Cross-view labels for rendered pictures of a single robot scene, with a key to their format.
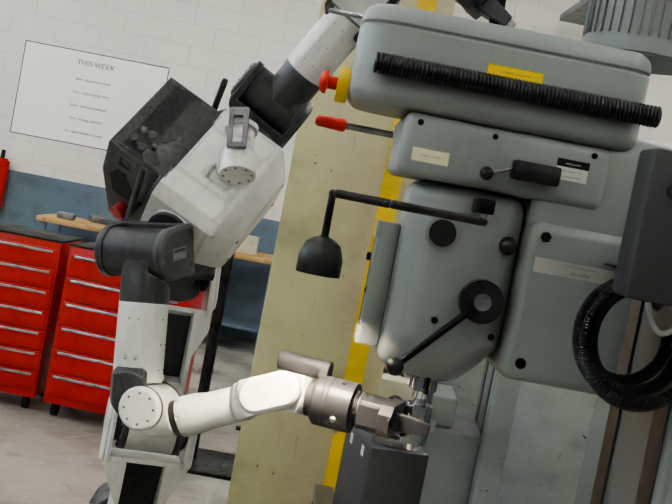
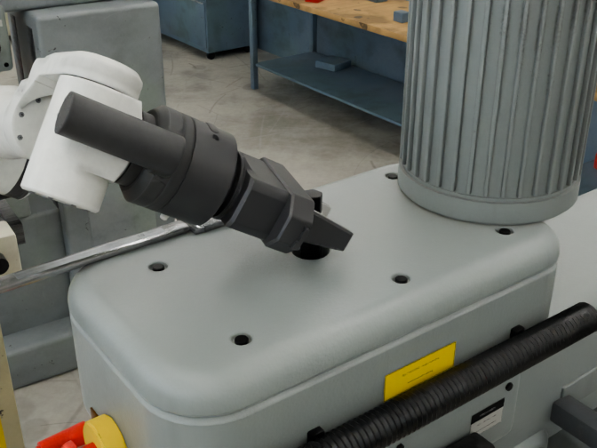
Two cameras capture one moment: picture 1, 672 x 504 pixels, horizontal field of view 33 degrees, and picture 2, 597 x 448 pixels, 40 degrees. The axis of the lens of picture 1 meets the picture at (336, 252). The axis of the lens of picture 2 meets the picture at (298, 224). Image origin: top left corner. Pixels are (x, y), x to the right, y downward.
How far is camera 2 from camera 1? 1.52 m
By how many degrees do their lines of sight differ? 41
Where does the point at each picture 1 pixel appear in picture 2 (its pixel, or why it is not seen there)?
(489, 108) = not seen: hidden behind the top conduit
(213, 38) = not seen: outside the picture
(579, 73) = (495, 312)
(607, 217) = (516, 429)
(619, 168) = (527, 373)
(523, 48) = (425, 324)
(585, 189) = (500, 426)
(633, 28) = (525, 189)
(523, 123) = not seen: hidden behind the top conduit
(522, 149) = (432, 436)
